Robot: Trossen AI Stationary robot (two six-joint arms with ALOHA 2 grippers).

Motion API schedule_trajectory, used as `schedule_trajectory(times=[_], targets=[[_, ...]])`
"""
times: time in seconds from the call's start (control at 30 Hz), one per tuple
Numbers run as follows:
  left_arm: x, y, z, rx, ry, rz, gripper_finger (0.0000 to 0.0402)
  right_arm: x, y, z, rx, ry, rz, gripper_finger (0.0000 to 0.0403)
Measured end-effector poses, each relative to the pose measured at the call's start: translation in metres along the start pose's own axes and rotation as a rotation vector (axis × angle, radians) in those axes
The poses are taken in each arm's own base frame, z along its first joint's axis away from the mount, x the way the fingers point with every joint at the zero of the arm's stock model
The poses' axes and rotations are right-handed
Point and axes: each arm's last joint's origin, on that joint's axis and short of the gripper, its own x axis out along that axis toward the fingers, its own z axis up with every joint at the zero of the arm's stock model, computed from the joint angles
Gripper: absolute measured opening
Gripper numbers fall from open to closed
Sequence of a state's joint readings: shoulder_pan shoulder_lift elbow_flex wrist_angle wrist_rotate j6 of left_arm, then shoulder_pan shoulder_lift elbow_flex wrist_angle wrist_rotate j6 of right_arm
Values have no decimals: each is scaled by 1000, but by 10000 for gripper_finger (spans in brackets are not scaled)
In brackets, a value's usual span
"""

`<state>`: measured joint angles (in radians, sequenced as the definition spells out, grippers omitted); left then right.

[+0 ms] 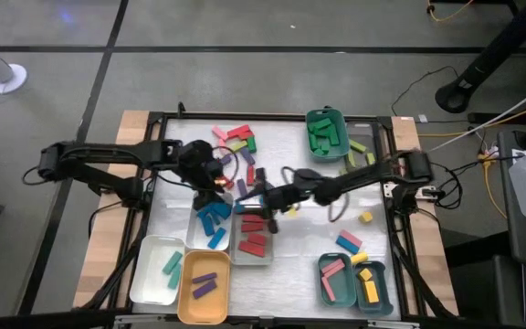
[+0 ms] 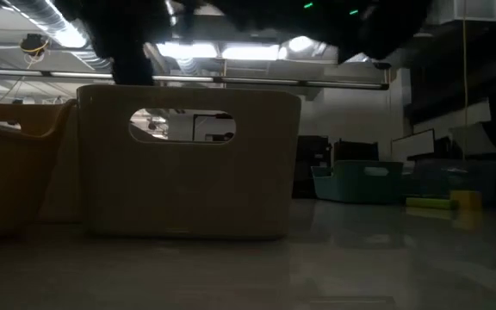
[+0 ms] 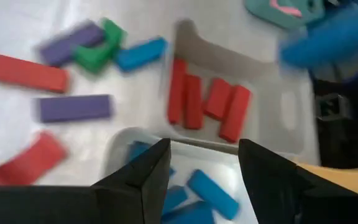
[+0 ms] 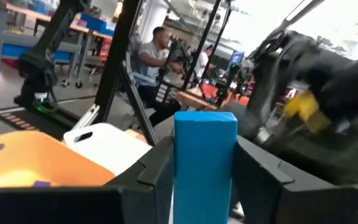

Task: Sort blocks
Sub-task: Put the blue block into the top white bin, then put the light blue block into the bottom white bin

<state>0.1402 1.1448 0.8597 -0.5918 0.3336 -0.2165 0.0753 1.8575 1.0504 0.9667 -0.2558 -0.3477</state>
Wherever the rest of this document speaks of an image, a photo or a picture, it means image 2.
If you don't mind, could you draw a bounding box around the yellow block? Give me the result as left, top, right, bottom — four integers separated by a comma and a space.
449, 189, 483, 211

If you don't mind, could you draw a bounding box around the grey plastic bin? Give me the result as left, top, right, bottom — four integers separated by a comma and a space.
75, 84, 302, 240

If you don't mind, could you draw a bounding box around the lime block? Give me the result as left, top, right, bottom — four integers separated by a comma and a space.
405, 196, 458, 211

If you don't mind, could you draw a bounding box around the white board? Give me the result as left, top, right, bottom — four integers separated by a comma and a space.
391, 127, 437, 161

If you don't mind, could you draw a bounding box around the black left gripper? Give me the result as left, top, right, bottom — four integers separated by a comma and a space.
53, 0, 176, 86

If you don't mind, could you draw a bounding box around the yellow black cable reel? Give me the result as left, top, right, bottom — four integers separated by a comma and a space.
19, 33, 51, 59

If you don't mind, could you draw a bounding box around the horizontal metal rail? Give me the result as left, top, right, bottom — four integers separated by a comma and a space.
0, 67, 390, 91

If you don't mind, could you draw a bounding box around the teal plastic bin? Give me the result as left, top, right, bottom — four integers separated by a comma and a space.
311, 159, 405, 204

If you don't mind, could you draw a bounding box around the ceiling light panel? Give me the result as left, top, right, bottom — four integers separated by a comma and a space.
220, 42, 282, 61
155, 40, 219, 59

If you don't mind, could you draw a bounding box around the orange plastic bin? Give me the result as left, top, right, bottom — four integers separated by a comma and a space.
0, 98, 77, 240

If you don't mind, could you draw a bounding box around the black cabinet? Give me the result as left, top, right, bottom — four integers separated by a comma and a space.
332, 139, 381, 164
294, 134, 332, 200

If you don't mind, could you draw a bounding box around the white plastic bin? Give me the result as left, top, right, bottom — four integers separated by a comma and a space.
36, 102, 82, 223

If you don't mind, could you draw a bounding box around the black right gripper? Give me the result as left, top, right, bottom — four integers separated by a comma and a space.
183, 0, 387, 64

